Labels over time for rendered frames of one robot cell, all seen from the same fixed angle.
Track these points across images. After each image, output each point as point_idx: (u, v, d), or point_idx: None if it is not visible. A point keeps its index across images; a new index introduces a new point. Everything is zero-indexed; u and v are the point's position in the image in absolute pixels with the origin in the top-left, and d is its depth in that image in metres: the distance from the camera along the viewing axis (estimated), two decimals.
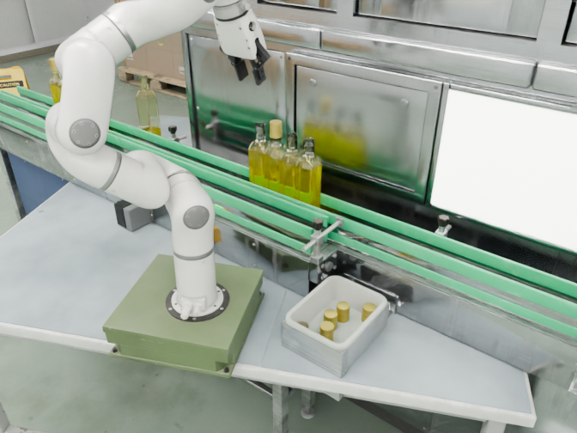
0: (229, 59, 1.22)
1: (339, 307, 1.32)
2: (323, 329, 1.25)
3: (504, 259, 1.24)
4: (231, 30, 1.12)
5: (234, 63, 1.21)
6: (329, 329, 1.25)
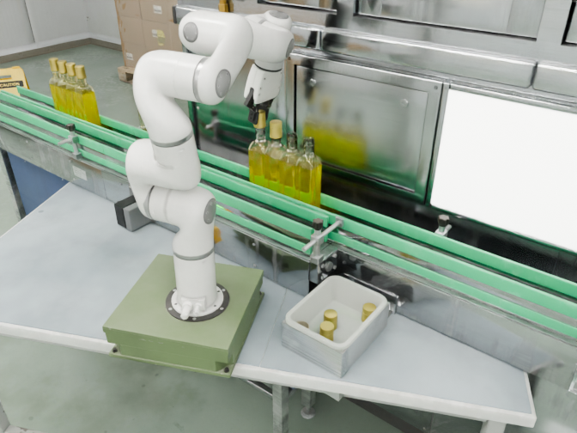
0: (252, 109, 1.43)
1: (263, 112, 1.47)
2: (323, 329, 1.25)
3: (504, 259, 1.24)
4: (276, 77, 1.40)
5: (258, 109, 1.45)
6: (329, 329, 1.25)
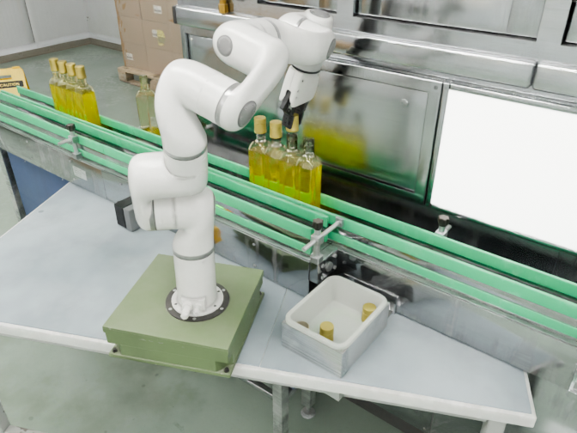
0: (288, 113, 1.36)
1: (264, 118, 1.48)
2: (323, 329, 1.25)
3: (504, 259, 1.24)
4: (312, 79, 1.33)
5: (294, 112, 1.38)
6: (329, 329, 1.25)
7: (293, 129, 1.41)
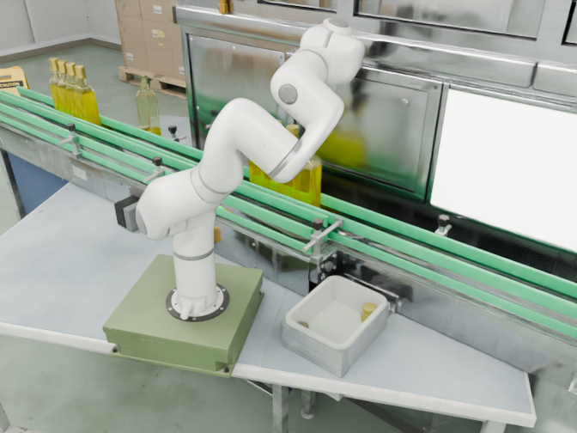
0: None
1: None
2: None
3: (504, 259, 1.24)
4: (331, 89, 1.31)
5: None
6: None
7: None
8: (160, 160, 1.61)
